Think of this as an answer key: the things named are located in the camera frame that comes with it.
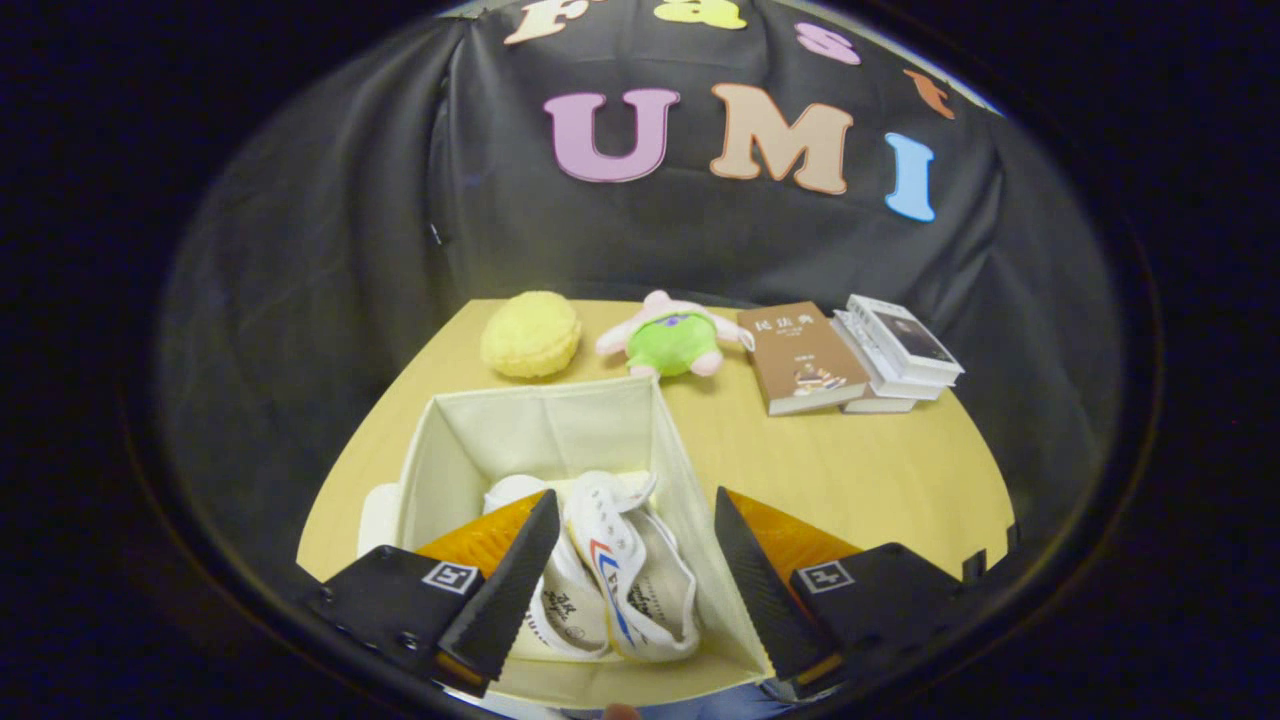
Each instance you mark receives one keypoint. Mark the black table clamp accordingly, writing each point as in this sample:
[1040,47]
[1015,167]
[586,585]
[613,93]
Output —
[1010,538]
[973,567]

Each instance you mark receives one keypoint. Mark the yellow plush toy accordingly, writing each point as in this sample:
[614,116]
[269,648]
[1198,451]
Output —
[530,335]

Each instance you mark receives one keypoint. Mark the black backdrop cloth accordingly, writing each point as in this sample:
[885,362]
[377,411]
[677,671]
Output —
[300,250]

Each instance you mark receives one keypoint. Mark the white canvas shoe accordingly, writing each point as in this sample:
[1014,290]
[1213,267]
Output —
[570,612]
[620,540]

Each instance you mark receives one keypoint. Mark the beige fabric storage box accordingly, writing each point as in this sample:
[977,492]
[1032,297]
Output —
[540,430]

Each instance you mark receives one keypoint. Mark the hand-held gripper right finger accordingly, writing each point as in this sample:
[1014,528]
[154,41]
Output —
[765,600]

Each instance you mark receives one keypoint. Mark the green plush toy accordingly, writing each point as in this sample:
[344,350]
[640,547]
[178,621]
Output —
[672,345]

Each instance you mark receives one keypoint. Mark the white book dark cover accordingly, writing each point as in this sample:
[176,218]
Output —
[905,335]

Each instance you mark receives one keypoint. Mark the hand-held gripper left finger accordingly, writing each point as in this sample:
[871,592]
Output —
[500,600]

